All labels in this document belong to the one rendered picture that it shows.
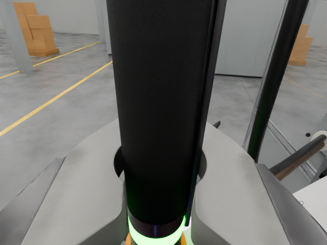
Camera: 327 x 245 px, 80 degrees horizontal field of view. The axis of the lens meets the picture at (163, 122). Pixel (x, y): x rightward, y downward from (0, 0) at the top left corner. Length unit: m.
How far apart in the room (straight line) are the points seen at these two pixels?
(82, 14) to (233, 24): 10.01
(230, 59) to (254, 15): 1.09
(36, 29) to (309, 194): 8.19
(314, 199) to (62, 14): 14.37
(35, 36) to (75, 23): 6.03
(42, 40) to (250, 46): 6.55
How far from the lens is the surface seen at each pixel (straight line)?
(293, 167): 0.30
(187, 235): 0.19
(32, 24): 8.31
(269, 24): 5.78
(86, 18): 13.76
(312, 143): 0.34
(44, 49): 8.30
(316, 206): 0.60
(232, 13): 5.58
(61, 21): 14.62
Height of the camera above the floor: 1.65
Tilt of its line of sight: 31 degrees down
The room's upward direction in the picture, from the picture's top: 2 degrees clockwise
